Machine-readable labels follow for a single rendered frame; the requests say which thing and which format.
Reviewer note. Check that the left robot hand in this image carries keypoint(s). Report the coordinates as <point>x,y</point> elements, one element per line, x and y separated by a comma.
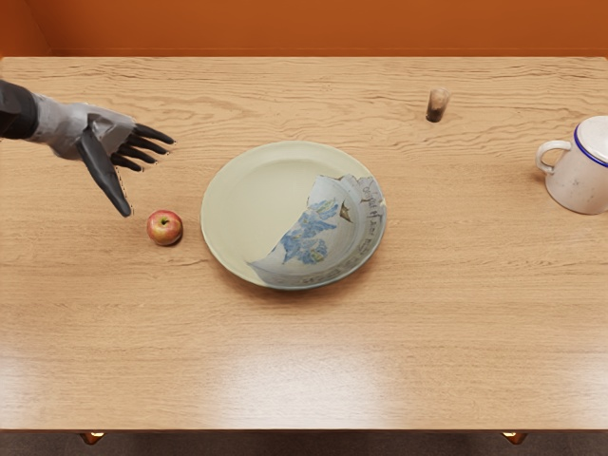
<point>71,128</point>

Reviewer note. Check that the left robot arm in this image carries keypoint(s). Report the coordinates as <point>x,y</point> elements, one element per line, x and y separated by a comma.
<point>14,111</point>

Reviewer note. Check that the cream plate with blue print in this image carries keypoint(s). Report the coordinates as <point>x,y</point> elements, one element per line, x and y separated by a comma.
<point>266,204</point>

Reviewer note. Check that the red apple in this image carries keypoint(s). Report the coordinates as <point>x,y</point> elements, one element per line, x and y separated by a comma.
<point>164,227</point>

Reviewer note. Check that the small brown glass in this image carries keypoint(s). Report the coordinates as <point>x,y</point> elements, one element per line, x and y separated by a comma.
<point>437,105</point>

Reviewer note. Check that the white enamel mug blue rim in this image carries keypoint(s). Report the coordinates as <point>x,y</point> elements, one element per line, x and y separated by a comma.
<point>577,176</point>

